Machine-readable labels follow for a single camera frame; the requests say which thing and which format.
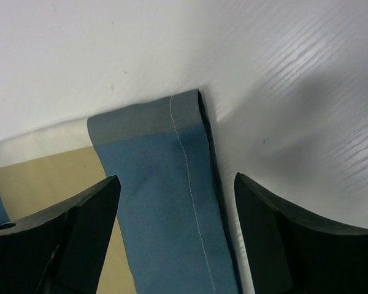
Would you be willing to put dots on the blue and tan cloth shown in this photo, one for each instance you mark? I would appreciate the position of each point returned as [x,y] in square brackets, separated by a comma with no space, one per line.
[170,234]

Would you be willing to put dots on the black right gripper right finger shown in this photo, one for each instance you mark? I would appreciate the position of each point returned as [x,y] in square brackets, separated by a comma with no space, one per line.
[293,250]

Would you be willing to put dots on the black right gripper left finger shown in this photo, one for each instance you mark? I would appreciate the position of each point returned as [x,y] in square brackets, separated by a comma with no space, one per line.
[62,248]

